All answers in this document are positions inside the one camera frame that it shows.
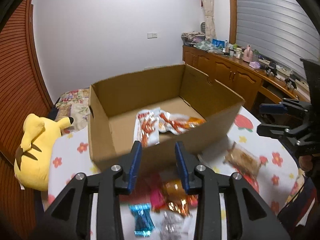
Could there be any clear cracker pack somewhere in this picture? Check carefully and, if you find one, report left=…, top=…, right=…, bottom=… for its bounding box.
left=224, top=142, right=261, bottom=178

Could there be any brown cardboard box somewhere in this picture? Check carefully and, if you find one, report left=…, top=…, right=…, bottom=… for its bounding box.
left=88, top=64, right=244, bottom=174

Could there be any white wall switch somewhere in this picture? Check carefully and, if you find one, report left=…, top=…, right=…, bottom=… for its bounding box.
left=147, top=33, right=157, bottom=39

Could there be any orange snack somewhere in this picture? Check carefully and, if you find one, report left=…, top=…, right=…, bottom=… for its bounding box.
left=162, top=179, right=199, bottom=217

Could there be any pink kettle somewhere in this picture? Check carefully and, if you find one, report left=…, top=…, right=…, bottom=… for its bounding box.
left=242, top=44, right=253, bottom=63

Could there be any beige curtain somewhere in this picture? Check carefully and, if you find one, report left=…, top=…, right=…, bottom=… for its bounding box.
left=202, top=0, right=216, bottom=41

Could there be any wooden dresser cabinet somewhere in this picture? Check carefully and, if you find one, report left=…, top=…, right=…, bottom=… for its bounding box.
left=182, top=46, right=310, bottom=112

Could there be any grey window blind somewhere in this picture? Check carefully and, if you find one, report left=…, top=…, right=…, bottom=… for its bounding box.
left=236, top=0, right=319, bottom=78

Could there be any red white snack pouch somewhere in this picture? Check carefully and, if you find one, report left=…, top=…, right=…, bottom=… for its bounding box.
left=133, top=108, right=160, bottom=147

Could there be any yellow Pikachu plush toy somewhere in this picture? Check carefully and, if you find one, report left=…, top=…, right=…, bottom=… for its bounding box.
left=14, top=113, right=74, bottom=191

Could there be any floral pillow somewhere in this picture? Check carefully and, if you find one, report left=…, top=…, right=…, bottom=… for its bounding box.
left=55, top=88, right=90, bottom=135

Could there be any pink snack packet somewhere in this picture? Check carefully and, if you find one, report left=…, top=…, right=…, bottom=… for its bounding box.
left=146, top=173, right=165, bottom=212

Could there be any silver foil snack packet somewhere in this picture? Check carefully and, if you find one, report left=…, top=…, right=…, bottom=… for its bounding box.
left=159, top=211, right=184, bottom=240

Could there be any wooden louvered closet door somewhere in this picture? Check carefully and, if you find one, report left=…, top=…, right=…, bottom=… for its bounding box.
left=1, top=0, right=53, bottom=239

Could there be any blue foil candy packet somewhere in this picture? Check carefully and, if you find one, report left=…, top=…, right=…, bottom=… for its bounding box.
left=129, top=203, right=155, bottom=237

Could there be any orange white snack pouch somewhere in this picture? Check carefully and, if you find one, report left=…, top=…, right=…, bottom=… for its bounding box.
left=158, top=110, right=206, bottom=135

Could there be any folded cloth pile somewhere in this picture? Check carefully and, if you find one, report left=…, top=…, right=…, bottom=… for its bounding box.
left=181, top=31, right=206, bottom=46

